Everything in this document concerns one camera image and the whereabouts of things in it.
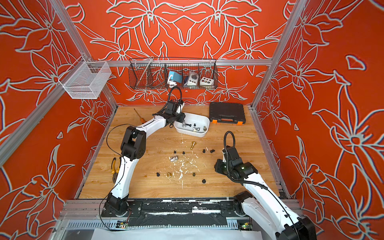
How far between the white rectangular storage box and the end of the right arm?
326 mm

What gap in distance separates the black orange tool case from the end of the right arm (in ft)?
1.29

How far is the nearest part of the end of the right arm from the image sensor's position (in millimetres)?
553

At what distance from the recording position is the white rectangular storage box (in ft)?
3.36
